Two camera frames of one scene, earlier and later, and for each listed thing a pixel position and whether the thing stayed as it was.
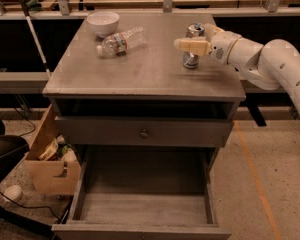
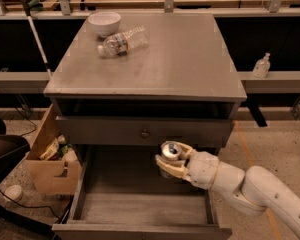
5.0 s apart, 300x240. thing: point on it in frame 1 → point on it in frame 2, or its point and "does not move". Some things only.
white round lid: (13, 192) does not move
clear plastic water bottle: (120, 43) does not move
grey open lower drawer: (144, 193) does not move
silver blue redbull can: (193, 30) → (169, 151)
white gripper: (222, 46) → (204, 168)
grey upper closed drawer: (142, 132) does not move
